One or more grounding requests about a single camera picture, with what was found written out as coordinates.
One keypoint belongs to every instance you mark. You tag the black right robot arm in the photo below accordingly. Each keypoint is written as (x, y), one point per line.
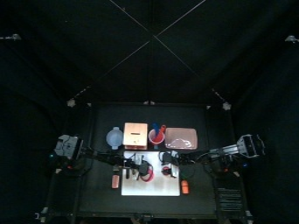
(219, 151)

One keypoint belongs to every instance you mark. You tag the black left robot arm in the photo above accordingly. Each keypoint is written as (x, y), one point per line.
(103, 157)

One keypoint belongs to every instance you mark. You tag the wooden drawer box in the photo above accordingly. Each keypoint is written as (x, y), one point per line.
(135, 135)

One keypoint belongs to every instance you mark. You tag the pale blue bowl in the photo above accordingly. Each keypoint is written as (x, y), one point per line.
(114, 137)

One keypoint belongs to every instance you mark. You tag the black stick tool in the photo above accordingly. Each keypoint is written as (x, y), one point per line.
(127, 173)

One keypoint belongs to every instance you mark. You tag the white cutting board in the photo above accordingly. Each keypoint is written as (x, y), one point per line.
(155, 186)

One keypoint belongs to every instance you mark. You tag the orange oblong block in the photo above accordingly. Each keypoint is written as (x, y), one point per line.
(185, 187)
(115, 181)

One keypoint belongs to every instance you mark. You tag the red cup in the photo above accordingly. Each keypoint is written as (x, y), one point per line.
(157, 140)

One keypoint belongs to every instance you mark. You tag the red utensil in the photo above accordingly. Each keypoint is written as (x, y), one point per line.
(162, 129)

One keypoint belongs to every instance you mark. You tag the blue utensil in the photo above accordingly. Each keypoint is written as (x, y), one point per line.
(155, 128)

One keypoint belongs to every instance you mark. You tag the printed label sticker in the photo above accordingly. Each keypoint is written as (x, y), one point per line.
(230, 199)

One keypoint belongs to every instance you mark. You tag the white frame corner bracket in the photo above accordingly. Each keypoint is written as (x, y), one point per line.
(226, 106)
(71, 102)

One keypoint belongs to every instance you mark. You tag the grey frame clamp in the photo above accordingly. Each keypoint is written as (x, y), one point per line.
(14, 37)
(291, 38)

